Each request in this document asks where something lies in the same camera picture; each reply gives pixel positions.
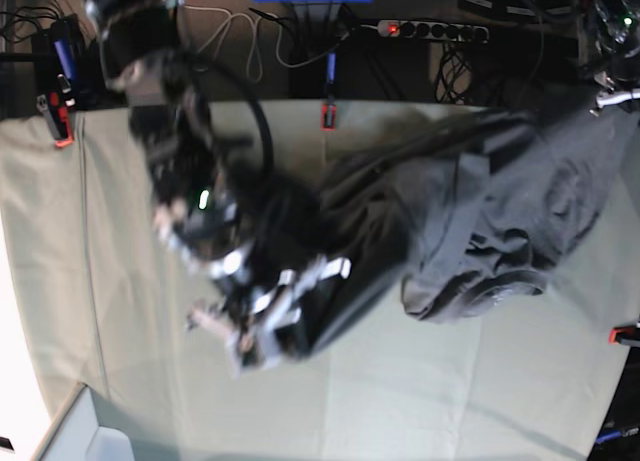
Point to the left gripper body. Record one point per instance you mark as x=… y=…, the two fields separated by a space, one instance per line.
x=611 y=94

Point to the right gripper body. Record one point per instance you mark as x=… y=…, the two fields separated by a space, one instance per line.
x=250 y=324

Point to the dark grey t-shirt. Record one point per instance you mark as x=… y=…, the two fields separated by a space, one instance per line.
x=473 y=210

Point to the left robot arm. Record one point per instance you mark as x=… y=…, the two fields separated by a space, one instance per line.
x=610 y=53

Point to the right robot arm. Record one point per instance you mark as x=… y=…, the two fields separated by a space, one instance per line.
x=242 y=227

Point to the white power strip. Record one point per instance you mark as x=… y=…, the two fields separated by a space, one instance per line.
x=433 y=31

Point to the red clamp top centre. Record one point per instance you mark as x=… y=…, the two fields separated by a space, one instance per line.
x=329 y=116

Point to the grey plastic bin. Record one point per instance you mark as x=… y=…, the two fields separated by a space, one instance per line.
x=76 y=433

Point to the red clamp right edge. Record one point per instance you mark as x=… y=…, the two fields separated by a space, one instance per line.
x=625 y=335

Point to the red clamp edge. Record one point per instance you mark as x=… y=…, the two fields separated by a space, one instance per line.
x=625 y=335
x=53 y=109

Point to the pale green table cloth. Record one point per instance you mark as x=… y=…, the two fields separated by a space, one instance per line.
x=103 y=303

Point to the red clamp left edge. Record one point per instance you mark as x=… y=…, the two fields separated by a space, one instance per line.
x=53 y=109

